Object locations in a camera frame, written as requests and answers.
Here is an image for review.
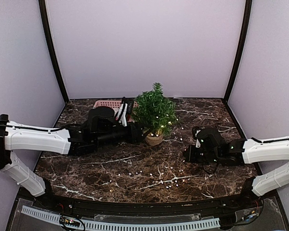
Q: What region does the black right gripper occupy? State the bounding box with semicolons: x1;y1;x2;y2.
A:
183;144;221;163

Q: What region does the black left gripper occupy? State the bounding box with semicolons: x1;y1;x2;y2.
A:
94;121;153;149

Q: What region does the small green christmas tree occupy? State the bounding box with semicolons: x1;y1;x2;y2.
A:
132;82;178;136

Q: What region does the fairy light string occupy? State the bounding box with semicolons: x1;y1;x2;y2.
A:
120;103;203;189

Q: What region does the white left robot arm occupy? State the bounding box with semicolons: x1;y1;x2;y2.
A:
0;106;145;210

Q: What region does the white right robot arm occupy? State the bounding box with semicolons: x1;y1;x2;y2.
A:
183;127;289;209

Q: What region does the beige tree pot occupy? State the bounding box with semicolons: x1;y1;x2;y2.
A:
145;134;164;146

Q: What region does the pink plastic basket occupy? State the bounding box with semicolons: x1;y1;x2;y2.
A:
93;100;136;110

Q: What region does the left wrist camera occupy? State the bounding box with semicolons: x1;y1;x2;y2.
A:
115;97;134;127

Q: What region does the white slotted cable duct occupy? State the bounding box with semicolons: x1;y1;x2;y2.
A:
21;205;220;231

